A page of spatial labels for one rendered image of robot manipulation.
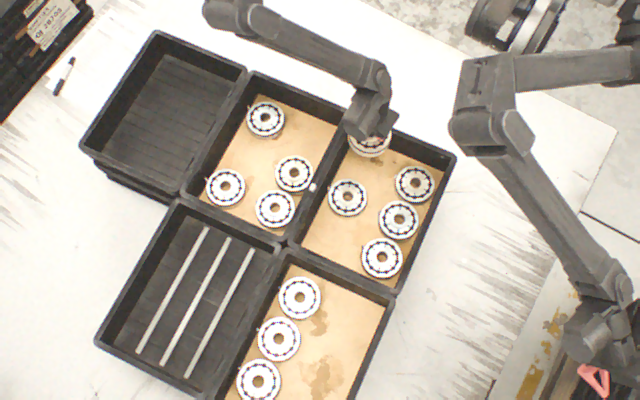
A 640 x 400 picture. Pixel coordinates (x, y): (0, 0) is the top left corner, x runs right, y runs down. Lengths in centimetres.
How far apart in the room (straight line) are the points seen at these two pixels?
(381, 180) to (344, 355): 47
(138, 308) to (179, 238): 20
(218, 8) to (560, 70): 53
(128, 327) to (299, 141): 65
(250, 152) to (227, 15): 78
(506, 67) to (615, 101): 208
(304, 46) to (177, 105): 77
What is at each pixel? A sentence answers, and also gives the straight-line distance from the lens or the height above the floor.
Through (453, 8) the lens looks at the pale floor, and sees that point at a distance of 299.
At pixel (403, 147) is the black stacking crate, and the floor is 87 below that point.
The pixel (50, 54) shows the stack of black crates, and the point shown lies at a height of 27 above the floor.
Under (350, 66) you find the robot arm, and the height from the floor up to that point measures 135.
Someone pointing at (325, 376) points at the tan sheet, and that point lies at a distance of 154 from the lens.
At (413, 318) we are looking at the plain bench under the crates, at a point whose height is 70.
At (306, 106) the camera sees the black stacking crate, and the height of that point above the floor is 87.
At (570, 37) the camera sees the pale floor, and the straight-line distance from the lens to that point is 306.
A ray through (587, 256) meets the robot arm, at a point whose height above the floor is 141.
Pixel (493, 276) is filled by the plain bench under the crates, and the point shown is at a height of 70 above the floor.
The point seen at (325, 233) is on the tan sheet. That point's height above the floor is 83.
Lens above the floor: 237
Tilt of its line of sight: 70 degrees down
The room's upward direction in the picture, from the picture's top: 1 degrees counter-clockwise
